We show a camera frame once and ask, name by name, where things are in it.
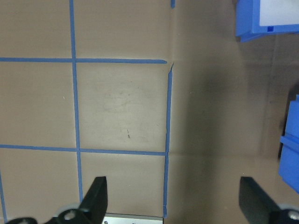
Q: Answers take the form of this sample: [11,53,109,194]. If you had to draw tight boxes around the items in right bin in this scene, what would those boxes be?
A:
[259,0,299,27]

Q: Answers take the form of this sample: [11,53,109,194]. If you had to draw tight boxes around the white square base plate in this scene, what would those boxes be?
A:
[104,212,164,224]

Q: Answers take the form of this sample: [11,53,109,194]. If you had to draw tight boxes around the blue plastic storage bin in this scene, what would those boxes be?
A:
[278,93,299,195]
[235,0,299,43]

